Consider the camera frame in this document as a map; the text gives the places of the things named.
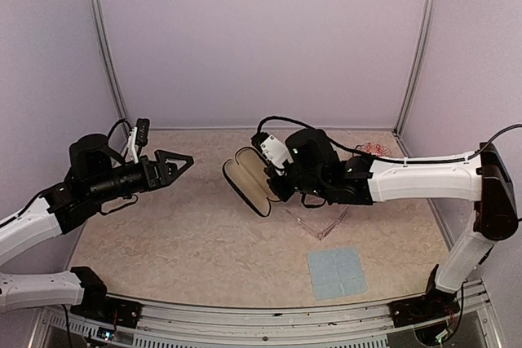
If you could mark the aluminium corner post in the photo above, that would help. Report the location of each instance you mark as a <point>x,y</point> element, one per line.
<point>420,51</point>
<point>107,59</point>

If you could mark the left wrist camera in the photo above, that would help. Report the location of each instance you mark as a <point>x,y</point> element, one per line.
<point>138,139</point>

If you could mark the black oval glasses case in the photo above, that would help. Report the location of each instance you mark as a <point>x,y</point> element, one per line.
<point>245,174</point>

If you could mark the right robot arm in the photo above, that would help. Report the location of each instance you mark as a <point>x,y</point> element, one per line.
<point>364,180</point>

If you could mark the right aluminium corner post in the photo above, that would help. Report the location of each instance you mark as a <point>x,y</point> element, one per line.
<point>420,51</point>

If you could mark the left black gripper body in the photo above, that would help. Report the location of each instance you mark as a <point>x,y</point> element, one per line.
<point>148,182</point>

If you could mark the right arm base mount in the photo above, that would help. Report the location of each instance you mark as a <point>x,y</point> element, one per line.
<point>433,304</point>

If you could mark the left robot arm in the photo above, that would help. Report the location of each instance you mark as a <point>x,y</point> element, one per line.
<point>97,174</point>

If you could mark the clear frame glasses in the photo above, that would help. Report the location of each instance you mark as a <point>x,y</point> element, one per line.
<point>318,222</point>

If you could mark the aluminium front rail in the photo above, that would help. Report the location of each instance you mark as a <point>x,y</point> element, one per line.
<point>366,324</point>

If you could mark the left aluminium corner post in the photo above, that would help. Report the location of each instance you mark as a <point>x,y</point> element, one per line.
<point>107,59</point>

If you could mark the blue cleaning cloth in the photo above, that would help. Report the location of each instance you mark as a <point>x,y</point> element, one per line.
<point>336,273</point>

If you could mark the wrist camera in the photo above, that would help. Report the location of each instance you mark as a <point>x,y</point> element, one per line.
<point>138,139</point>
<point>272,149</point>

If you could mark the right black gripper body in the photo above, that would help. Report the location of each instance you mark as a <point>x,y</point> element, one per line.
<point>307,183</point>

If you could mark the red patterned bowl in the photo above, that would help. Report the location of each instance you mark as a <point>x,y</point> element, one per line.
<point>376,149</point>

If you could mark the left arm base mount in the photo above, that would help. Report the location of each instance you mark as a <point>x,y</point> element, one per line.
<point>106,303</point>

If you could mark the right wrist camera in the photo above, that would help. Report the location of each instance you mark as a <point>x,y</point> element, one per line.
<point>272,149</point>

